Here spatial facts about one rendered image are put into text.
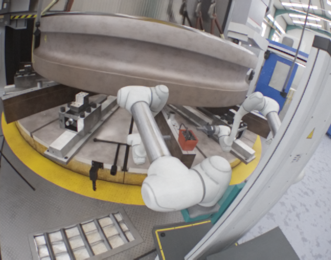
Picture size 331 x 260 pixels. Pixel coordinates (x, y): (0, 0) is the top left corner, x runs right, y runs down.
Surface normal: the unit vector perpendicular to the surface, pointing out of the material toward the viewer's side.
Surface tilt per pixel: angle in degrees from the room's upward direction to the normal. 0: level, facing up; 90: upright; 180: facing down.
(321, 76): 90
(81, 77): 90
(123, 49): 90
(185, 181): 17
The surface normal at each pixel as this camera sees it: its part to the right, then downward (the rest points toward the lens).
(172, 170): 0.19, -0.74
